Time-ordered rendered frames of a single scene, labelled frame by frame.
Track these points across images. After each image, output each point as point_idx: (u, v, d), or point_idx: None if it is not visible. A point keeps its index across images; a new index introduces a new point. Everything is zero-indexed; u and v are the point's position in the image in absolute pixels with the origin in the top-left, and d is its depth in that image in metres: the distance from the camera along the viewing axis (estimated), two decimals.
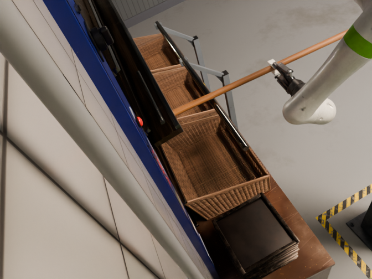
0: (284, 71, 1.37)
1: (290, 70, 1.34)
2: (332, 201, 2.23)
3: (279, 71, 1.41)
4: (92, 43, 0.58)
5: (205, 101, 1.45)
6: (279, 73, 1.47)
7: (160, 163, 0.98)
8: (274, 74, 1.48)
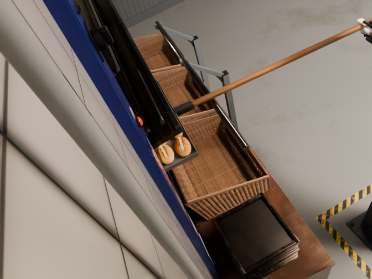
0: None
1: None
2: (332, 201, 2.23)
3: None
4: (92, 43, 0.58)
5: (297, 58, 1.48)
6: (369, 31, 1.50)
7: (160, 163, 0.98)
8: (363, 32, 1.51)
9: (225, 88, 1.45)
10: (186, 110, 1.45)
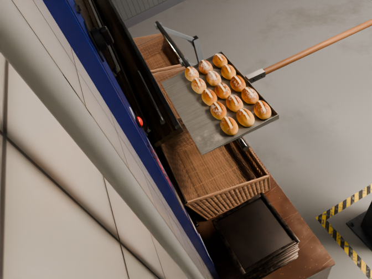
0: None
1: None
2: (332, 201, 2.23)
3: None
4: (92, 43, 0.58)
5: (365, 27, 1.51)
6: None
7: (160, 163, 0.98)
8: None
9: (295, 57, 1.47)
10: (258, 78, 1.47)
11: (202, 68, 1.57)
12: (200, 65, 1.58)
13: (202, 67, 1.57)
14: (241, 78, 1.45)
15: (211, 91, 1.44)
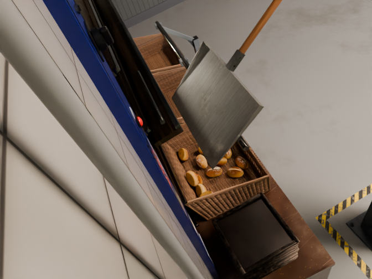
0: None
1: None
2: (332, 201, 2.23)
3: None
4: (92, 43, 0.58)
5: None
6: None
7: (160, 163, 0.98)
8: None
9: (265, 16, 1.26)
10: (238, 62, 1.36)
11: (188, 156, 2.01)
12: (187, 153, 2.03)
13: (188, 155, 2.01)
14: (217, 164, 1.91)
15: (198, 176, 1.87)
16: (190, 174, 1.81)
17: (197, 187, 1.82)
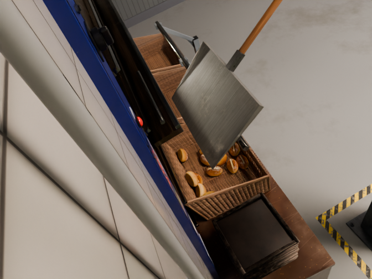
0: None
1: None
2: (332, 201, 2.23)
3: None
4: (92, 43, 0.58)
5: None
6: None
7: (160, 163, 0.98)
8: None
9: (265, 16, 1.26)
10: (238, 62, 1.36)
11: (187, 156, 2.00)
12: (187, 153, 2.02)
13: (187, 155, 2.01)
14: (225, 161, 1.91)
15: (198, 176, 1.87)
16: (189, 174, 1.81)
17: (197, 187, 1.82)
